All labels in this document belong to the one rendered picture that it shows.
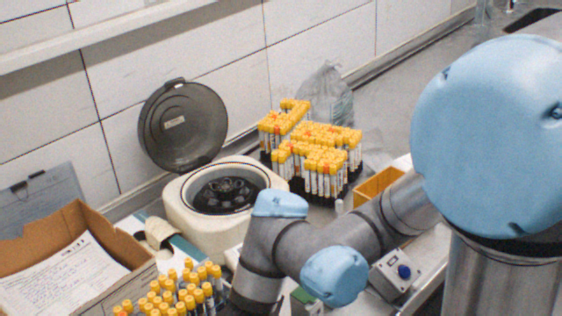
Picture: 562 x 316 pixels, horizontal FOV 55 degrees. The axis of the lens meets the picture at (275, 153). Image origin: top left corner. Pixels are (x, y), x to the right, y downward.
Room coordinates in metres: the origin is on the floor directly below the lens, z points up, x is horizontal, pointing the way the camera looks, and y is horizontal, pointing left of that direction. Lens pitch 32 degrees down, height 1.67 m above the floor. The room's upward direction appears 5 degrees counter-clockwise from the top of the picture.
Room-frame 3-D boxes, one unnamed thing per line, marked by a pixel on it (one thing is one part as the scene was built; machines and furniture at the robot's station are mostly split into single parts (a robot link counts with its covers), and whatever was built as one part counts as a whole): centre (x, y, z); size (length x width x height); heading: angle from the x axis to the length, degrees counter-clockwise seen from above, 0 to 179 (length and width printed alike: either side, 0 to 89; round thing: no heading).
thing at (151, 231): (0.87, 0.26, 0.92); 0.24 x 0.12 x 0.10; 43
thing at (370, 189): (0.94, -0.25, 0.93); 0.13 x 0.13 x 0.10; 39
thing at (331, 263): (0.53, -0.06, 1.18); 0.11 x 0.11 x 0.08; 35
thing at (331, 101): (1.43, -0.15, 0.97); 0.26 x 0.17 x 0.19; 149
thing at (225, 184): (0.98, 0.12, 0.97); 0.15 x 0.15 x 0.07
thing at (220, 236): (0.96, 0.11, 0.94); 0.30 x 0.24 x 0.12; 34
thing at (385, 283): (0.76, -0.19, 0.92); 0.13 x 0.07 x 0.08; 43
